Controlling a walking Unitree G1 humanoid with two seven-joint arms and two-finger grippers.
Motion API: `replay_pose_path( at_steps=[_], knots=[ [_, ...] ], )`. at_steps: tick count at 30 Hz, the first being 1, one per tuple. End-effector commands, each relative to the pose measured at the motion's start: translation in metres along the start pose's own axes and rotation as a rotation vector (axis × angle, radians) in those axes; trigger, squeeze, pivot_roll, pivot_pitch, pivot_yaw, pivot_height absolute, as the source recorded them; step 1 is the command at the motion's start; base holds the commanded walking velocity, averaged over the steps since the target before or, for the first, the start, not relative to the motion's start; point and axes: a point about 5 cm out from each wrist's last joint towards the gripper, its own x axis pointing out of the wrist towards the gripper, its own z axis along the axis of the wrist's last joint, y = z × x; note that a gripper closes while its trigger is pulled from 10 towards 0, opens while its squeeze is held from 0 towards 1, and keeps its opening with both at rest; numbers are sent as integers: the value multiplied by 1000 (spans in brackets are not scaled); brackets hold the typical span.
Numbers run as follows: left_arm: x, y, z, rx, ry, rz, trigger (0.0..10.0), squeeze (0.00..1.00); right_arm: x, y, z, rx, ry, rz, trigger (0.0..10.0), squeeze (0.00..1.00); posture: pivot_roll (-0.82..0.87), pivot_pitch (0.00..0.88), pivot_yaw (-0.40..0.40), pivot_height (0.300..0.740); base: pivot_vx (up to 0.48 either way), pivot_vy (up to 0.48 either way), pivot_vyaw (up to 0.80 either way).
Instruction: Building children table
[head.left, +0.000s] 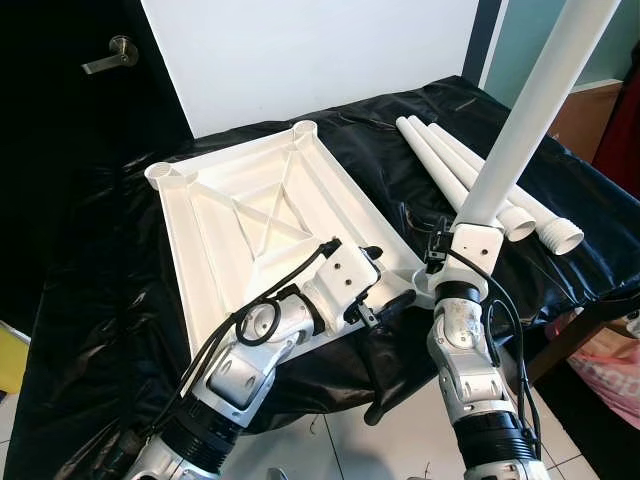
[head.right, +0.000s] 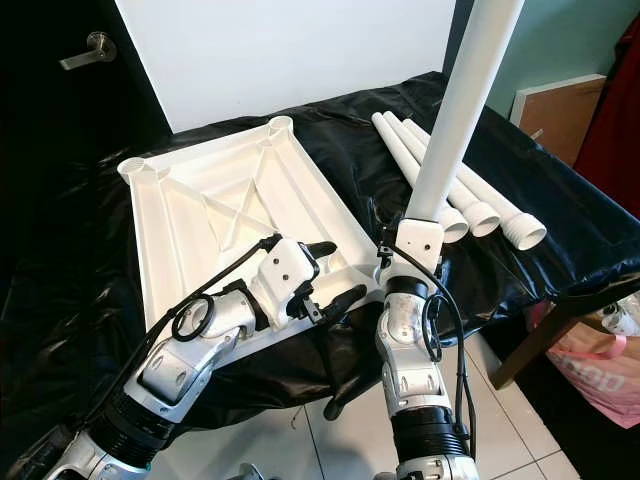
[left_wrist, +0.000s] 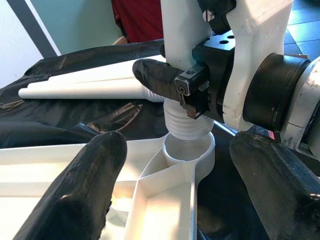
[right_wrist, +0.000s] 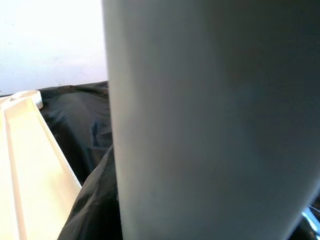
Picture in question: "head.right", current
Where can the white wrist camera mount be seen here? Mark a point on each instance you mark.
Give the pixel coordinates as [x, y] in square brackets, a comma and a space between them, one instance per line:
[290, 278]
[420, 240]

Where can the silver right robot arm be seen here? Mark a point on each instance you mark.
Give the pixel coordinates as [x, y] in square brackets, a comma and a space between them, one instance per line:
[405, 340]

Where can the brown board with white edge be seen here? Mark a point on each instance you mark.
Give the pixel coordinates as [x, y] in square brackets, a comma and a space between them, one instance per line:
[555, 115]

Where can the white plastic table top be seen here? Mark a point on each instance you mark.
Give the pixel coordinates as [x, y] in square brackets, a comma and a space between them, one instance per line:
[225, 210]

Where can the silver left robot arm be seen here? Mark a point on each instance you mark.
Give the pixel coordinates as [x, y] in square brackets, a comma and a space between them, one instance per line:
[180, 375]

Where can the black plastic table cover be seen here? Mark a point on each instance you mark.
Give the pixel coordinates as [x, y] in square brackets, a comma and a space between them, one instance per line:
[60, 300]

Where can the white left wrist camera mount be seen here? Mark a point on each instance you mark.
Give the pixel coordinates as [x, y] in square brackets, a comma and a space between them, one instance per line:
[290, 278]

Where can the pink plastic bag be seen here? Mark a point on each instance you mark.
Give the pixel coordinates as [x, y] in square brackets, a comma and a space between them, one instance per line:
[595, 380]

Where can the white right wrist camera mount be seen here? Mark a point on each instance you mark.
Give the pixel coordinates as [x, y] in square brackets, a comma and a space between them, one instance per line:
[420, 240]

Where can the brown wooden table leg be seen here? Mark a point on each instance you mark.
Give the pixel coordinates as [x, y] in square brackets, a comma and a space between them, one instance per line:
[540, 335]

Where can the dark red cloth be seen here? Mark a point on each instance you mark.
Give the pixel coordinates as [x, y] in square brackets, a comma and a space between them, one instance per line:
[620, 120]

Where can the black door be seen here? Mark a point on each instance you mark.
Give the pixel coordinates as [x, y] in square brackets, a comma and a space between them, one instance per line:
[50, 120]

